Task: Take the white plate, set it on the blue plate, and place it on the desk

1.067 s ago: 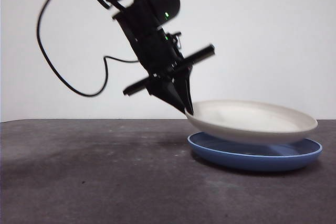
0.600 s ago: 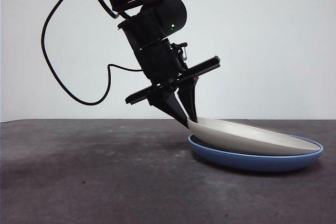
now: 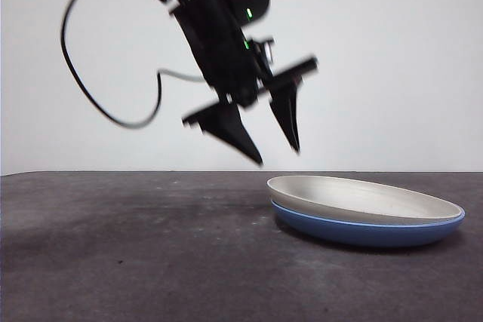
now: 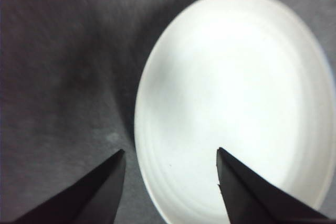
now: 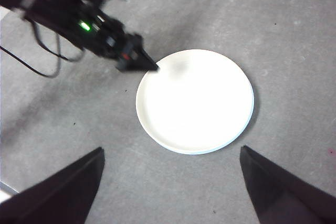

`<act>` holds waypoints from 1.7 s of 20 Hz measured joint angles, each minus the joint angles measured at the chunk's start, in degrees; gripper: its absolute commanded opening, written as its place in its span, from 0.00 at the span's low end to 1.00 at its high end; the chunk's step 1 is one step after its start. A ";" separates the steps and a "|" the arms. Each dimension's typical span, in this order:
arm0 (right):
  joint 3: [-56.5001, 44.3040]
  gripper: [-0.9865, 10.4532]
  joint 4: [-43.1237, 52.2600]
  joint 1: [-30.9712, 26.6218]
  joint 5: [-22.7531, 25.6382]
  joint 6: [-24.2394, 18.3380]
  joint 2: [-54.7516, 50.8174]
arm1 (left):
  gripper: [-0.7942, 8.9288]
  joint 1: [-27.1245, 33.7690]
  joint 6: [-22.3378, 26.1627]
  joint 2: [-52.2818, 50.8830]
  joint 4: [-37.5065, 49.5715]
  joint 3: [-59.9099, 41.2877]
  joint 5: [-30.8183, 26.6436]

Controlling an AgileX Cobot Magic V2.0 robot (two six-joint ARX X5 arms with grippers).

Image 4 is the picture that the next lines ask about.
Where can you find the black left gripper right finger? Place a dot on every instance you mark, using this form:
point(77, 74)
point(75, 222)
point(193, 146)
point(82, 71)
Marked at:
point(252, 203)

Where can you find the white plate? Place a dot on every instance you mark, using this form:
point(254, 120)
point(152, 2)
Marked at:
point(236, 82)

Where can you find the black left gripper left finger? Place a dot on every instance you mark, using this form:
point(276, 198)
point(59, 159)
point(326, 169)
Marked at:
point(89, 200)

